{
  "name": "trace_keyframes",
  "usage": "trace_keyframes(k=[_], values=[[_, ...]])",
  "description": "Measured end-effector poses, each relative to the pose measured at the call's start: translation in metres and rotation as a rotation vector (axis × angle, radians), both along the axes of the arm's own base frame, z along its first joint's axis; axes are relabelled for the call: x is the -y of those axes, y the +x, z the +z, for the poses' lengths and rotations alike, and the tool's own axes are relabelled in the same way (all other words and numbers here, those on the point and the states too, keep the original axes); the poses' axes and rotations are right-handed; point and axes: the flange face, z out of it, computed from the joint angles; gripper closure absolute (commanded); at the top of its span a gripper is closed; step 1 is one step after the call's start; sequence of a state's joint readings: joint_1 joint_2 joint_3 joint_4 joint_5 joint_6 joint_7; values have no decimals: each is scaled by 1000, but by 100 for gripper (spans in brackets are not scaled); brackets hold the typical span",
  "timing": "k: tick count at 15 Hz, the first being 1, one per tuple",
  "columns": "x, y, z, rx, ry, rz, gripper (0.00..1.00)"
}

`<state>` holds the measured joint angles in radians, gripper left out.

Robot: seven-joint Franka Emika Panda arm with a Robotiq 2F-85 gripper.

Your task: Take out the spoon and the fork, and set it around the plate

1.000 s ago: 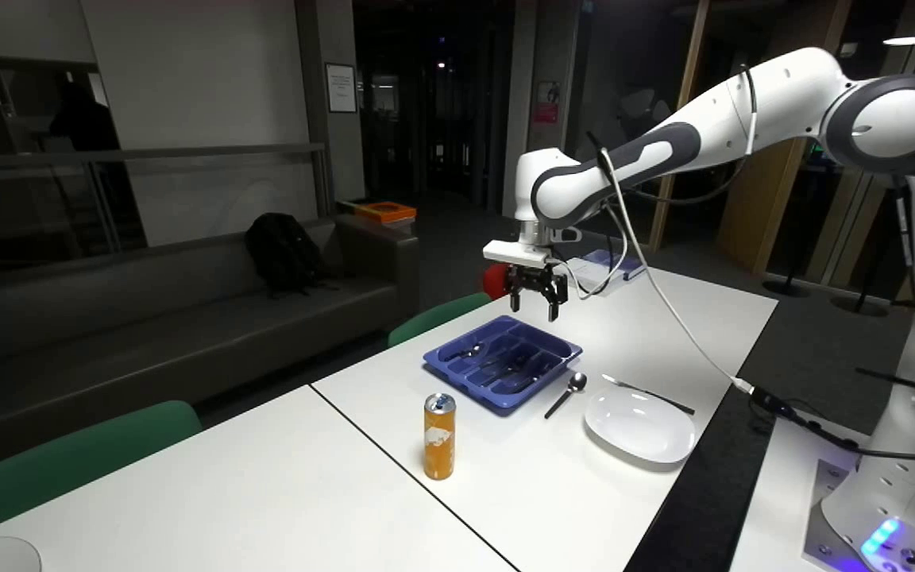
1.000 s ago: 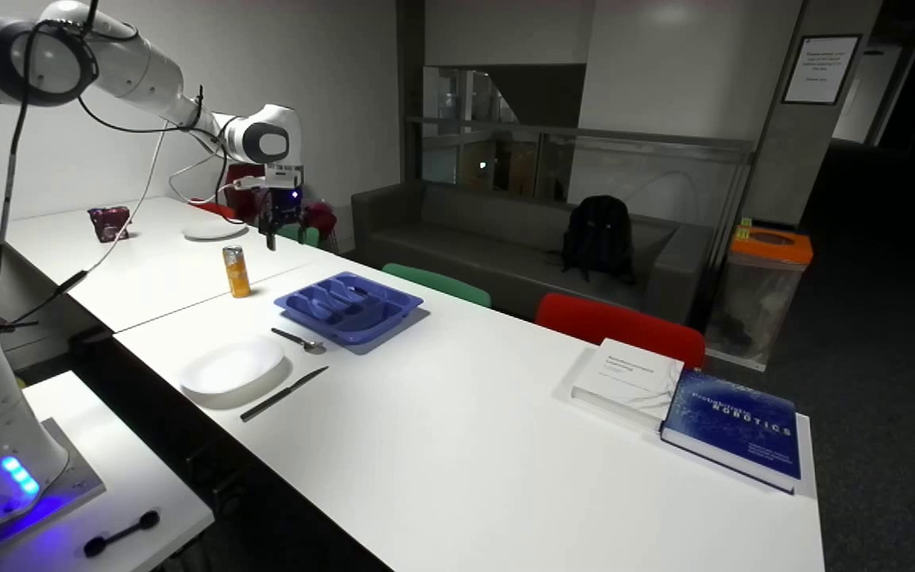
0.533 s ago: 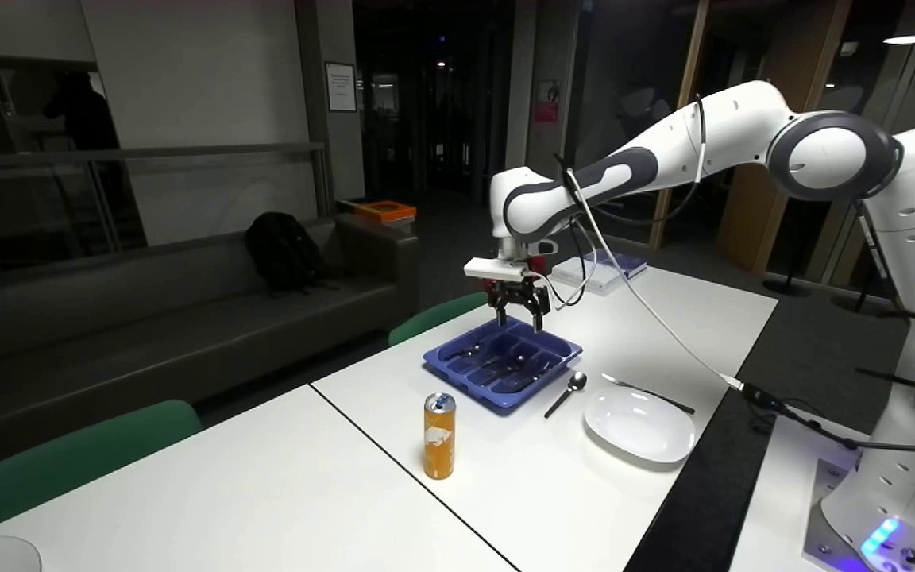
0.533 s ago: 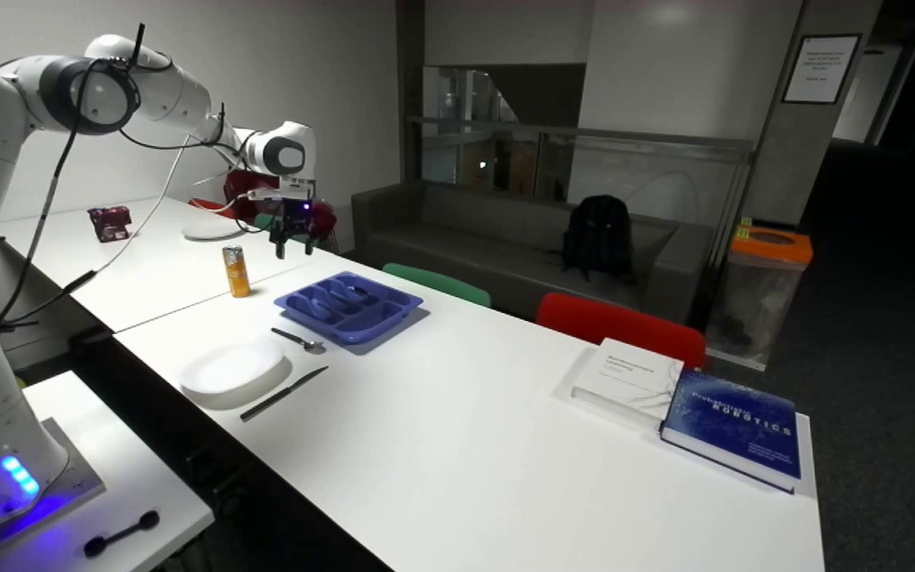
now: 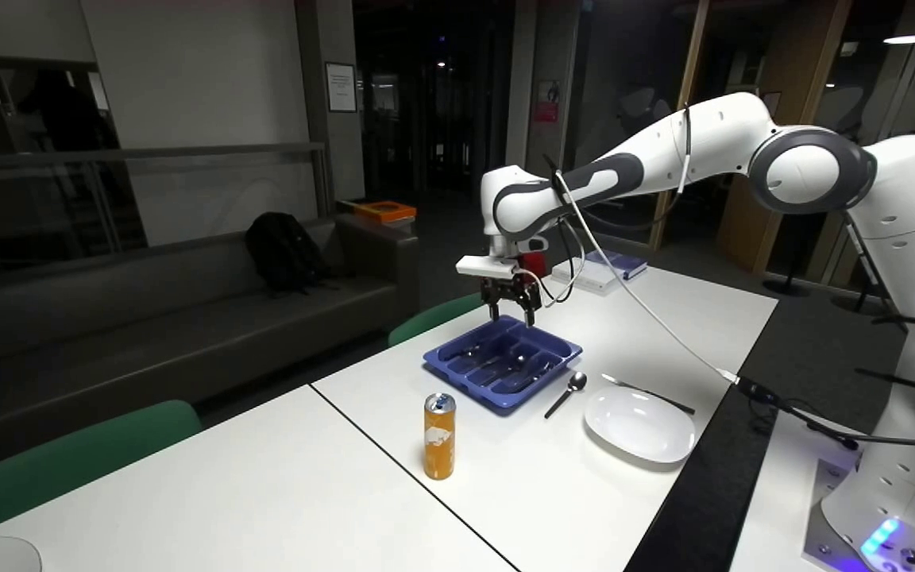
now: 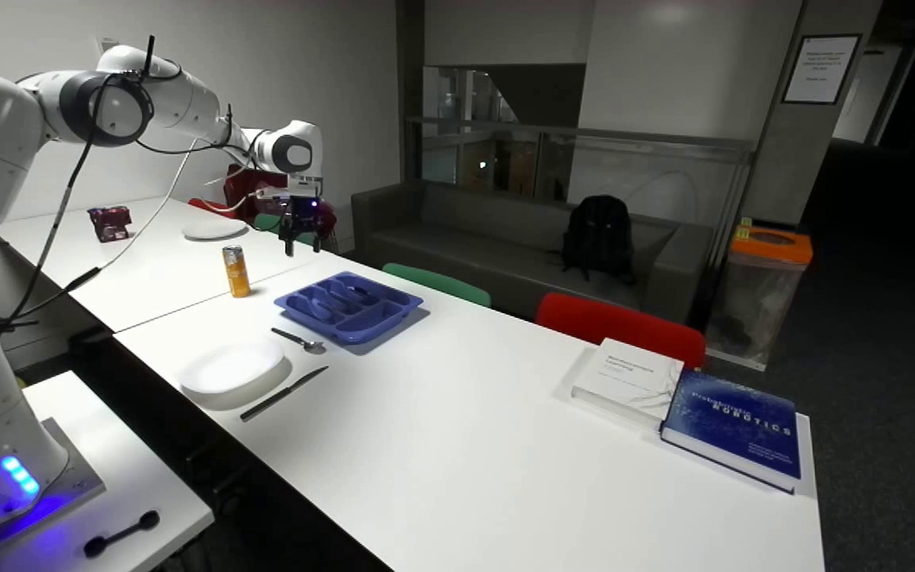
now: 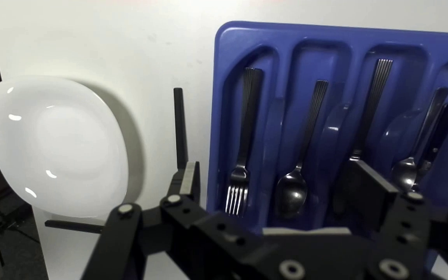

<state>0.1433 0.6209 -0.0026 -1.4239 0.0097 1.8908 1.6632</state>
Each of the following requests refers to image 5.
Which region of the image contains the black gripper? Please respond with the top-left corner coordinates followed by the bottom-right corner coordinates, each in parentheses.
top-left (478, 277), bottom-right (541, 328)

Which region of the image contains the white plate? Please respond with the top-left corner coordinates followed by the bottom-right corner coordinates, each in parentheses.
top-left (579, 383), bottom-right (699, 470)

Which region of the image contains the grey robot mounting plate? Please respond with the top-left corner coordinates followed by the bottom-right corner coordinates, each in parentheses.
top-left (803, 457), bottom-right (915, 572)

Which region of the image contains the silver teaspoon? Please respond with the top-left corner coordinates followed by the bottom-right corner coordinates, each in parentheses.
top-left (447, 333), bottom-right (494, 363)

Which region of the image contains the green chair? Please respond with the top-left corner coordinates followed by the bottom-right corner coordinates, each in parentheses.
top-left (384, 290), bottom-right (494, 351)
top-left (0, 398), bottom-right (203, 550)

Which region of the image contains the blue plastic cutlery tray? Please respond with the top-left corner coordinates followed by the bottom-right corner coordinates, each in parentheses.
top-left (420, 313), bottom-right (584, 420)

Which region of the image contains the blue book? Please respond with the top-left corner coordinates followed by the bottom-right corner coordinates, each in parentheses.
top-left (581, 252), bottom-right (649, 284)

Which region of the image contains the orange drink can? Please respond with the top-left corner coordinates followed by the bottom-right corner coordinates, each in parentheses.
top-left (420, 390), bottom-right (457, 484)

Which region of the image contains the orange lidded waste bin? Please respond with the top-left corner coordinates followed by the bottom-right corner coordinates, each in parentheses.
top-left (333, 196), bottom-right (423, 313)

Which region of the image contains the black table knife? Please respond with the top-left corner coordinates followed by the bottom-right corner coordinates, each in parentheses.
top-left (601, 373), bottom-right (699, 417)

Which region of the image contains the black backpack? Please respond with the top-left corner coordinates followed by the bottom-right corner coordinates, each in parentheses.
top-left (241, 210), bottom-right (325, 299)

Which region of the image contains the white side table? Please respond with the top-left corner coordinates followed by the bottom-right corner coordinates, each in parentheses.
top-left (726, 402), bottom-right (873, 572)

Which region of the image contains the grey sofa bench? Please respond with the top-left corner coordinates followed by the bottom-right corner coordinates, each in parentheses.
top-left (0, 217), bottom-right (423, 470)

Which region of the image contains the glass balustrade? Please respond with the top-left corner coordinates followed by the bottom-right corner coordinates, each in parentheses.
top-left (0, 139), bottom-right (327, 264)

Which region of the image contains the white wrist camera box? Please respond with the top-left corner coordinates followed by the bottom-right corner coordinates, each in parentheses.
top-left (454, 252), bottom-right (514, 287)

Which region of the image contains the white cable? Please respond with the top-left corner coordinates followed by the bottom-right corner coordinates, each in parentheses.
top-left (550, 173), bottom-right (742, 387)

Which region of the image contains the red wall sign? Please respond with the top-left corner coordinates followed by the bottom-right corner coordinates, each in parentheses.
top-left (529, 76), bottom-right (562, 125)

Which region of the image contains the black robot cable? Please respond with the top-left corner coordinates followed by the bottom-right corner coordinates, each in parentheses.
top-left (732, 373), bottom-right (915, 451)

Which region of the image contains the framed wall notice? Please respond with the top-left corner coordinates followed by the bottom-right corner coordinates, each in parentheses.
top-left (325, 62), bottom-right (360, 115)

